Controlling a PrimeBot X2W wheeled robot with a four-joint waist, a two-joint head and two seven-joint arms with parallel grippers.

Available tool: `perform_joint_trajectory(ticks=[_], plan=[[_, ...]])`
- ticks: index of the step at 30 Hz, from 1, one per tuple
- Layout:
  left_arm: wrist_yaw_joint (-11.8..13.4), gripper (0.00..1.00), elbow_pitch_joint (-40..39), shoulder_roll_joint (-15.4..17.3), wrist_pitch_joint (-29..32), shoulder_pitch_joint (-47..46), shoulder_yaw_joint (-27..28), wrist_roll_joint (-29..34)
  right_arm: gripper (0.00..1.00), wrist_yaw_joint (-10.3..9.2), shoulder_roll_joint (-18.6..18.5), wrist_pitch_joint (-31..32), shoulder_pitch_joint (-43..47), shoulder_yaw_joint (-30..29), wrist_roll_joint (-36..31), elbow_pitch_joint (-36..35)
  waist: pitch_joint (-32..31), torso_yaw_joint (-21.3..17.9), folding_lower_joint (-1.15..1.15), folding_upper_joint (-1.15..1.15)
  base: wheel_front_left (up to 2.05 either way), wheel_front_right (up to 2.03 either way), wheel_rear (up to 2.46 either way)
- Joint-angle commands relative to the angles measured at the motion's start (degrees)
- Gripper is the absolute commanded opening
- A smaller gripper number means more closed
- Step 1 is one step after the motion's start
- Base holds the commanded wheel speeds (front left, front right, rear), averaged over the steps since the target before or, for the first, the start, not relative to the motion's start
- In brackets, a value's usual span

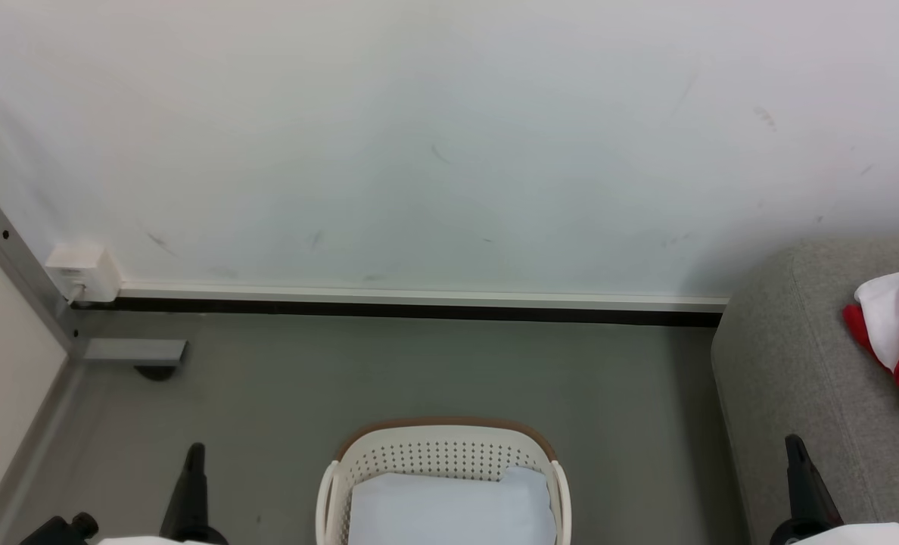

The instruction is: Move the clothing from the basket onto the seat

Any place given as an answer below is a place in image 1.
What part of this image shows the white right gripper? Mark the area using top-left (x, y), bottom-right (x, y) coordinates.
top-left (769, 434), bottom-right (899, 545)

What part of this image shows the beige partition panel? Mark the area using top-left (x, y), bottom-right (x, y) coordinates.
top-left (0, 223), bottom-right (69, 534)

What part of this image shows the white and black baseboard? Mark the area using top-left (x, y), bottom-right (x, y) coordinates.
top-left (71, 282), bottom-right (729, 328)

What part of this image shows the grey metal door stopper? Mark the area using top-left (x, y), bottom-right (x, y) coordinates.
top-left (82, 338), bottom-right (188, 382)

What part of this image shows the pale white folded cloth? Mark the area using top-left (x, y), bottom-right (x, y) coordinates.
top-left (347, 466), bottom-right (558, 545)

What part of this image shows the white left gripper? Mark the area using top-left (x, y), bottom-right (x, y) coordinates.
top-left (98, 443), bottom-right (228, 545)

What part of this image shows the grey metal frame post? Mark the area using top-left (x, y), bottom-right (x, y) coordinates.
top-left (0, 199), bottom-right (87, 357)

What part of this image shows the cream perforated laundry basket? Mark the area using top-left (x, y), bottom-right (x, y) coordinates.
top-left (316, 418), bottom-right (573, 545)

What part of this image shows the grey fabric sofa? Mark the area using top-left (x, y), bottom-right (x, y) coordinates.
top-left (711, 238), bottom-right (899, 545)

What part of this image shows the white wall outlet box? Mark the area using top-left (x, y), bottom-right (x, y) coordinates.
top-left (45, 244), bottom-right (123, 304)

